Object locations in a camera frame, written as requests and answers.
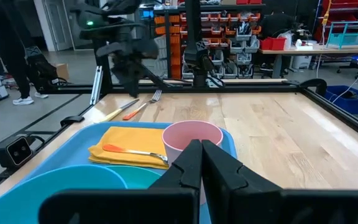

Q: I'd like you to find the thin white cable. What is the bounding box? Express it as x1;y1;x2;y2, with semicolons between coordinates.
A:
332;52;358;104

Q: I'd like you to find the person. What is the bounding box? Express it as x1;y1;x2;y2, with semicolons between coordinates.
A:
0;0;50;106

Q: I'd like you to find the blue plastic bowl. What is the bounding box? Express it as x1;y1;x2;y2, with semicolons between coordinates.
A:
0;164;129;224

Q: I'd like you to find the black table-level camera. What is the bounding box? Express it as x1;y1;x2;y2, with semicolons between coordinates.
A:
0;135;34;170

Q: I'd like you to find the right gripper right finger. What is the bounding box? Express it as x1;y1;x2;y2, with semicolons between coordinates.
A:
201;139;283;224

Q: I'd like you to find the shelf rack with orange bins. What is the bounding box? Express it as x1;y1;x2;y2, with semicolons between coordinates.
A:
153;2;266;80

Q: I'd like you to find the black bag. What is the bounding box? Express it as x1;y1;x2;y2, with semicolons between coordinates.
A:
25;45;68;91

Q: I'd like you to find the orange-handled metal fork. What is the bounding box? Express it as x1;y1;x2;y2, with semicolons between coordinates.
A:
122;89;163;121

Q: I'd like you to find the pink plastic cup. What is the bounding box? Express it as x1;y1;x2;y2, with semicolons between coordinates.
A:
161;119;224;167

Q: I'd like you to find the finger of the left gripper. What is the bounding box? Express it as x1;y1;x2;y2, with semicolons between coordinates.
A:
128;63;143;98
112;63;131;94

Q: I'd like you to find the teal plastic plate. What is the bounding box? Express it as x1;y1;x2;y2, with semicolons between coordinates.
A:
105;164;163;190

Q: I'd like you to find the yellow cloth napkin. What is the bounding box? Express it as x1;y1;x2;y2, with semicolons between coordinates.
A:
87;126;170;170

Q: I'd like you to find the small brown cardboard box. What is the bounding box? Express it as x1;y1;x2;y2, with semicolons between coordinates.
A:
54;62;70;82

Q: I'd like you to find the wooden workbench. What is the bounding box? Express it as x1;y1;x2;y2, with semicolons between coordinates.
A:
257;44;358;79

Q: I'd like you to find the teal metal rack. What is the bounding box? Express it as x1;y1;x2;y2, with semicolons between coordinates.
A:
326;19;358;50

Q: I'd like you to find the orange-handled metal spoon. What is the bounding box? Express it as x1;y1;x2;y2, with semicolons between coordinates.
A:
101;143;169;164

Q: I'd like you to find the cream-handled metal knife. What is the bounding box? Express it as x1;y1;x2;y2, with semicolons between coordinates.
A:
94;98;140;124

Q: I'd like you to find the silver aluminium bar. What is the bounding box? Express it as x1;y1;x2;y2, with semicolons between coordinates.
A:
89;65;104;106

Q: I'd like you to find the blue plastic tray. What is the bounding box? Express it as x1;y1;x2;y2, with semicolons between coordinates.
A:
9;120;239;224

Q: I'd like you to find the red storage bin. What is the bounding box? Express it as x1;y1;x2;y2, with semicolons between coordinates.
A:
259;37;287;52

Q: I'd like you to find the blue storage bin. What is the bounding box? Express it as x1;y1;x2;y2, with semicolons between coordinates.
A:
324;85;358;115

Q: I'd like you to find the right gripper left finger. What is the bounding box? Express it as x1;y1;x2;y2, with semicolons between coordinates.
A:
149;139;203;192

